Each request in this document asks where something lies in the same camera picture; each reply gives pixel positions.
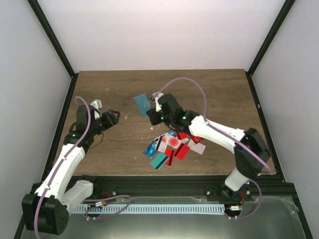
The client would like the teal leather card holder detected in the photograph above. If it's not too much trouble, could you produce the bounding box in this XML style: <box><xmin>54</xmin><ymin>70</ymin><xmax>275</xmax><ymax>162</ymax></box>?
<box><xmin>134</xmin><ymin>93</ymin><xmax>151</xmax><ymax>117</ymax></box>

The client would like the teal card with black stripe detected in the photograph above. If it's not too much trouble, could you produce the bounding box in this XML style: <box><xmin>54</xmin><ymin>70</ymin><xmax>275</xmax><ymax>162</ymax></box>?
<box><xmin>151</xmin><ymin>152</ymin><xmax>168</xmax><ymax>170</ymax></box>

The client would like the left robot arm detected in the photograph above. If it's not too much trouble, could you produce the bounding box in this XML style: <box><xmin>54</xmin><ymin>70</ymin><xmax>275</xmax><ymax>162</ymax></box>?
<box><xmin>21</xmin><ymin>100</ymin><xmax>120</xmax><ymax>235</ymax></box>

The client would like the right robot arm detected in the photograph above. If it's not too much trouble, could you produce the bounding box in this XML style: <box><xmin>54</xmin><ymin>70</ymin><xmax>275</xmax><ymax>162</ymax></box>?
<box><xmin>147</xmin><ymin>92</ymin><xmax>271</xmax><ymax>201</ymax></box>

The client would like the white card with red circle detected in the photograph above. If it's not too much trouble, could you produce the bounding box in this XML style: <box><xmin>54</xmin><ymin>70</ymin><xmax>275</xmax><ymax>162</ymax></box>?
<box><xmin>162</xmin><ymin>130</ymin><xmax>180</xmax><ymax>152</ymax></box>

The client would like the white card with black stripe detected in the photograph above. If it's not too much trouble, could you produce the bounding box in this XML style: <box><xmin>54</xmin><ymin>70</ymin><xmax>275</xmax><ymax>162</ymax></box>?
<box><xmin>155</xmin><ymin>135</ymin><xmax>166</xmax><ymax>152</ymax></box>

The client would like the red card upper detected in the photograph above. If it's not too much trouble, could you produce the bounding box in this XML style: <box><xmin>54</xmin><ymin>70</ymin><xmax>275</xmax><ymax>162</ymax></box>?
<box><xmin>175</xmin><ymin>131</ymin><xmax>188</xmax><ymax>140</ymax></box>

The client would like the blue credit card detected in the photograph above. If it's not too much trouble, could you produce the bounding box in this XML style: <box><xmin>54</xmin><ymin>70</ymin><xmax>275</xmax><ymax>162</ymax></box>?
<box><xmin>143</xmin><ymin>141</ymin><xmax>157</xmax><ymax>159</ymax></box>

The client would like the red card with black stripe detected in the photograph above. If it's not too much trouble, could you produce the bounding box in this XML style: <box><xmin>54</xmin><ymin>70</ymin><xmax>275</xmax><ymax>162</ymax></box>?
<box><xmin>165</xmin><ymin>148</ymin><xmax>174</xmax><ymax>166</ymax></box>

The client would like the large red card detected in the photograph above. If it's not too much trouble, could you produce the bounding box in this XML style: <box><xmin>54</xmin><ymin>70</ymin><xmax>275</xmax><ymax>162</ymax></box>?
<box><xmin>173</xmin><ymin>143</ymin><xmax>190</xmax><ymax>160</ymax></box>

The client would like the dark red credit card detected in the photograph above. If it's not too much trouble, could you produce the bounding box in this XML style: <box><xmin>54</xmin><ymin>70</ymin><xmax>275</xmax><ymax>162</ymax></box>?
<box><xmin>190</xmin><ymin>135</ymin><xmax>204</xmax><ymax>144</ymax></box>

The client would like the white card with red logo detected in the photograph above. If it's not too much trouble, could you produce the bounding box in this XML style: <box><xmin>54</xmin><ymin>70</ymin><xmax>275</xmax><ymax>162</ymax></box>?
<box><xmin>187</xmin><ymin>140</ymin><xmax>206</xmax><ymax>155</ymax></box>

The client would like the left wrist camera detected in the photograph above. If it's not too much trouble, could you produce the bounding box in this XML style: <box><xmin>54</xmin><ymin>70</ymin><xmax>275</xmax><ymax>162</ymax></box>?
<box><xmin>90</xmin><ymin>100</ymin><xmax>102</xmax><ymax>110</ymax></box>

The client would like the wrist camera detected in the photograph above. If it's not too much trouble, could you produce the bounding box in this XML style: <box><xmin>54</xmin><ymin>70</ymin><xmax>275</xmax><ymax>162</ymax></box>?
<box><xmin>90</xmin><ymin>100</ymin><xmax>102</xmax><ymax>110</ymax></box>
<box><xmin>150</xmin><ymin>92</ymin><xmax>163</xmax><ymax>112</ymax></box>

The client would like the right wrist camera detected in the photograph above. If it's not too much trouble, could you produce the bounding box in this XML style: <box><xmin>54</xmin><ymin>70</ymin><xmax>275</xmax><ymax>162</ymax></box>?
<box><xmin>150</xmin><ymin>92</ymin><xmax>163</xmax><ymax>112</ymax></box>

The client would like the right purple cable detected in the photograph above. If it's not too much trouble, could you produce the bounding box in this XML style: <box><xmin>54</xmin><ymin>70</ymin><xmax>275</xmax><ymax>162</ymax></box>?
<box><xmin>159</xmin><ymin>77</ymin><xmax>272</xmax><ymax>220</ymax></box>

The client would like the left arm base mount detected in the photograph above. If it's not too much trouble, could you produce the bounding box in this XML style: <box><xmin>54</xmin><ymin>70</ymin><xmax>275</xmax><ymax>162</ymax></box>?
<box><xmin>84</xmin><ymin>190</ymin><xmax>117</xmax><ymax>203</ymax></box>

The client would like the light blue slotted cable duct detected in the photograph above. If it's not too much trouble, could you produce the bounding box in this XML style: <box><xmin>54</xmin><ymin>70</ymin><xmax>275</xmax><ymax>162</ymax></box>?
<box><xmin>73</xmin><ymin>204</ymin><xmax>225</xmax><ymax>215</ymax></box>

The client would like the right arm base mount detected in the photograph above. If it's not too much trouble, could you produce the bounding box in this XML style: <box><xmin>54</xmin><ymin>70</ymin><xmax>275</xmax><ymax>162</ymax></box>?
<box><xmin>204</xmin><ymin>185</ymin><xmax>250</xmax><ymax>203</ymax></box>

